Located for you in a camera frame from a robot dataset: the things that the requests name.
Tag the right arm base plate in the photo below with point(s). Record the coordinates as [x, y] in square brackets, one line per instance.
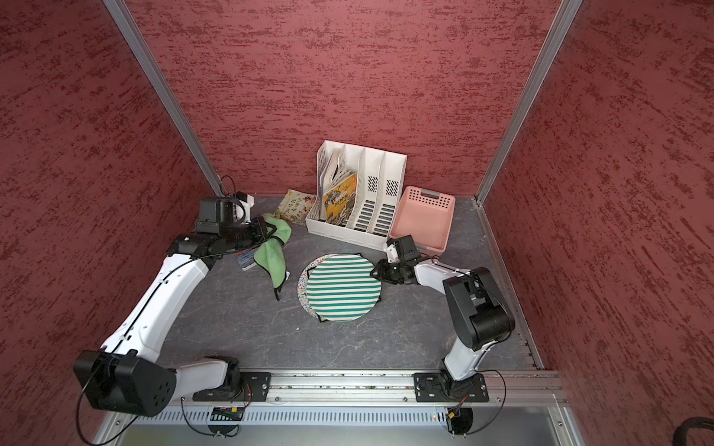
[441, 388]

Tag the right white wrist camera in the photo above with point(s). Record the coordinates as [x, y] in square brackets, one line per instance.
[390, 249]

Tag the right aluminium corner post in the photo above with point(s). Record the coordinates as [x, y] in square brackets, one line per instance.
[564, 17]

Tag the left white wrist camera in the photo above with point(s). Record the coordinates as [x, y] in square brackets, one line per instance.
[246, 202]

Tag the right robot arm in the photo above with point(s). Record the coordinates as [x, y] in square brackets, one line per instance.
[479, 314]

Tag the left aluminium corner post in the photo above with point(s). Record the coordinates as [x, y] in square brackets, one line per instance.
[128, 28]

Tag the blue sunset book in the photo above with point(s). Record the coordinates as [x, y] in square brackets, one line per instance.
[246, 259]

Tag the aluminium corner post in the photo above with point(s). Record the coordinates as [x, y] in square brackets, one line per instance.
[564, 17]
[128, 28]

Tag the green microfiber cloth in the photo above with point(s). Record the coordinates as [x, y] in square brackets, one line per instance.
[270, 255]

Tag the white magazine file organizer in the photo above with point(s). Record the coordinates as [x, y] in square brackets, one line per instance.
[381, 177]

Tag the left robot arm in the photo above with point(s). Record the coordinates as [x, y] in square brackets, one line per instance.
[123, 375]

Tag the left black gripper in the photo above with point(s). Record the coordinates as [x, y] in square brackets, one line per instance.
[259, 223]

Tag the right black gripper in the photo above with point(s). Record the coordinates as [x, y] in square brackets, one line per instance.
[382, 274]

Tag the round colourful squiggle plate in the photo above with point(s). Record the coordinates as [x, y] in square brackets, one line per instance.
[303, 282]

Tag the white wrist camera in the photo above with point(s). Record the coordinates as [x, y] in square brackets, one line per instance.
[390, 249]
[246, 202]

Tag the green striped round plate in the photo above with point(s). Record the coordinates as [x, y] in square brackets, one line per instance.
[343, 287]

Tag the aluminium mounting rail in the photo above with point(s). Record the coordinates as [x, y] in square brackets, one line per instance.
[391, 388]

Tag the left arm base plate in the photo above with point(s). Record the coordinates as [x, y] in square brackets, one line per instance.
[251, 387]

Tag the floral patterned booklet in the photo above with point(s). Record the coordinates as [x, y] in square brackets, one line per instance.
[295, 207]

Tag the yellow magazine in organizer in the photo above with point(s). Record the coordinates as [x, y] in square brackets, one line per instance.
[339, 197]

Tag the pink plastic basket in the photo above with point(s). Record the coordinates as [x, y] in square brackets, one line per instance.
[427, 217]

